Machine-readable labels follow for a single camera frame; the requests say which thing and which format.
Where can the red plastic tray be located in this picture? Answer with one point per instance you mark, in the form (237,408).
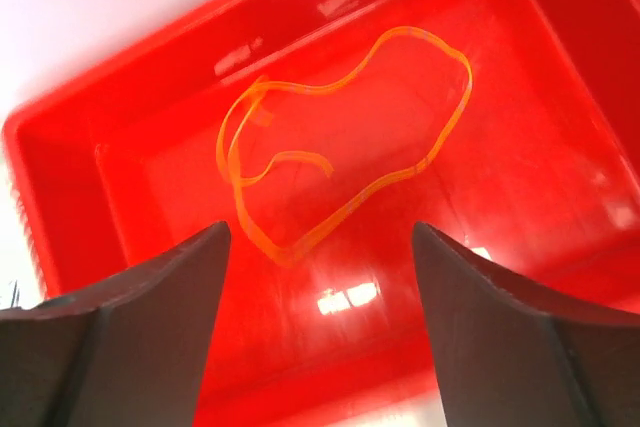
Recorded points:
(321,131)

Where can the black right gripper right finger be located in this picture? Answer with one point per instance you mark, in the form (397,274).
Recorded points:
(509,351)

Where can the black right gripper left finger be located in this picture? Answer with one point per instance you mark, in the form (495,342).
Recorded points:
(129,350)

